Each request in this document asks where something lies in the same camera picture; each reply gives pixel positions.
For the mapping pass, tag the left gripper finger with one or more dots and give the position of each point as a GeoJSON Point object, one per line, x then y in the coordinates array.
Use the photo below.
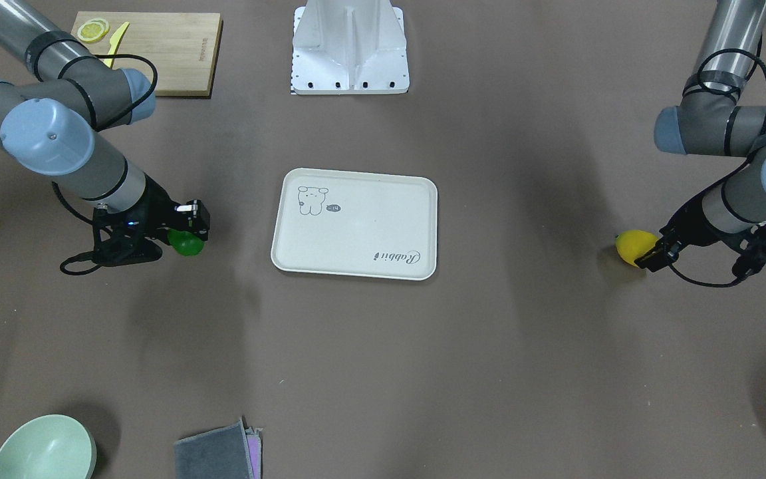
{"type": "Point", "coordinates": [662, 255]}

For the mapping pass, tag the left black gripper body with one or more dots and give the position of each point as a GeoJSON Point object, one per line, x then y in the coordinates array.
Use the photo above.
{"type": "Point", "coordinates": [687, 225]}

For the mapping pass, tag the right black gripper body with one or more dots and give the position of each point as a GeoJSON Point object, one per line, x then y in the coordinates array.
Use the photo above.
{"type": "Point", "coordinates": [156, 203]}

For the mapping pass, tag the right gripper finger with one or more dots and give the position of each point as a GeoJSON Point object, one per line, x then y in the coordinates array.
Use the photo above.
{"type": "Point", "coordinates": [193, 217]}

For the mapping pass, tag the green lime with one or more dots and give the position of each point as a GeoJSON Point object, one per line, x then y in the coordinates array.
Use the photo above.
{"type": "Point", "coordinates": [185, 243]}

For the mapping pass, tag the yellow lemon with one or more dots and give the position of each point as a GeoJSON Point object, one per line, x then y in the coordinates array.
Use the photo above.
{"type": "Point", "coordinates": [633, 244]}

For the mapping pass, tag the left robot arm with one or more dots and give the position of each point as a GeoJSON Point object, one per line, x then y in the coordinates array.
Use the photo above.
{"type": "Point", "coordinates": [710, 121]}

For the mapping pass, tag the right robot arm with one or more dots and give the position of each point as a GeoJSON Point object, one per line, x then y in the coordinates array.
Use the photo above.
{"type": "Point", "coordinates": [53, 128]}

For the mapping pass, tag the cream rectangular tray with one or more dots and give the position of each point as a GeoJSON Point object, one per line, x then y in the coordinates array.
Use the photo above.
{"type": "Point", "coordinates": [357, 224]}

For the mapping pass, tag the bamboo cutting board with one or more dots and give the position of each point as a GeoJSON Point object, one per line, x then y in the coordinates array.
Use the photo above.
{"type": "Point", "coordinates": [183, 46]}

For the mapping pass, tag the yellow plastic knife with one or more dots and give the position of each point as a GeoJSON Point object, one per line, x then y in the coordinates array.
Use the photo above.
{"type": "Point", "coordinates": [114, 43]}

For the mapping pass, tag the lemon slice upper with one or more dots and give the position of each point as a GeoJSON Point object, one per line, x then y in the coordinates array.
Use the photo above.
{"type": "Point", "coordinates": [92, 30]}

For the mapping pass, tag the mint green bowl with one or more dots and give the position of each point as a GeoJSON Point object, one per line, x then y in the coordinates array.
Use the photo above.
{"type": "Point", "coordinates": [50, 446]}

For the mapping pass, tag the grey folded cloth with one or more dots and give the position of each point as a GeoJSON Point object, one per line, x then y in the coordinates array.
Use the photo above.
{"type": "Point", "coordinates": [233, 451]}

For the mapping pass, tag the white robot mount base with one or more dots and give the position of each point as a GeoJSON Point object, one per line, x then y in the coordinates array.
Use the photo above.
{"type": "Point", "coordinates": [349, 47]}

